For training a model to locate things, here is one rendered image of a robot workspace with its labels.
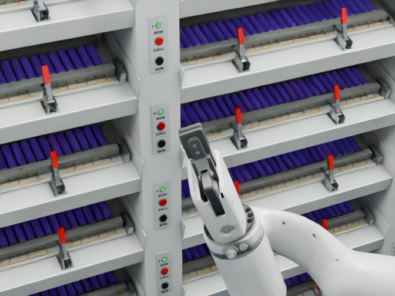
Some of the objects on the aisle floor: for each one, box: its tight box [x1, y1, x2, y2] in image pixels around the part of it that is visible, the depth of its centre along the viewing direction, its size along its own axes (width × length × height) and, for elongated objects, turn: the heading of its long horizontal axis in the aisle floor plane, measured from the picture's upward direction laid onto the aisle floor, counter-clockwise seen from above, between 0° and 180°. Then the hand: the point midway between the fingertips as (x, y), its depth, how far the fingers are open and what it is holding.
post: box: [102, 0, 182, 296], centre depth 206 cm, size 20×9×174 cm, turn 26°
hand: (194, 140), depth 113 cm, fingers closed
